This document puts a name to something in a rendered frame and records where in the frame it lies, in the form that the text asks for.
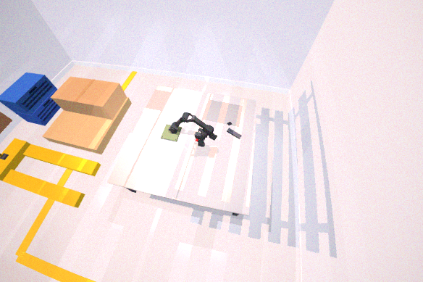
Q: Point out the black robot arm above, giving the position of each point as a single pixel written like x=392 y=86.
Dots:
x=207 y=129

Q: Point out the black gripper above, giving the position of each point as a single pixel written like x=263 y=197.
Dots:
x=201 y=141

